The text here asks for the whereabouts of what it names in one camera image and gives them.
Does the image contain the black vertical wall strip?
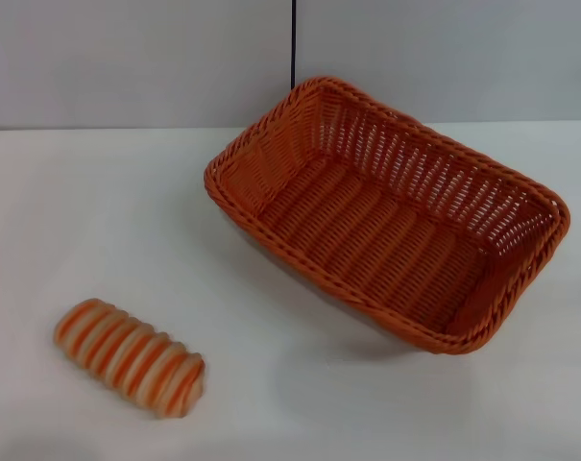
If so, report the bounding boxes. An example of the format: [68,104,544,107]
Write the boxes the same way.
[288,0,299,90]

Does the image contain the orange woven plastic basket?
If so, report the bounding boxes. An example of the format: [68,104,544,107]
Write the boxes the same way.
[203,75,571,356]

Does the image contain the orange striped bread loaf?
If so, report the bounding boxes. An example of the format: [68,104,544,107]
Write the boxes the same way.
[54,297,206,421]

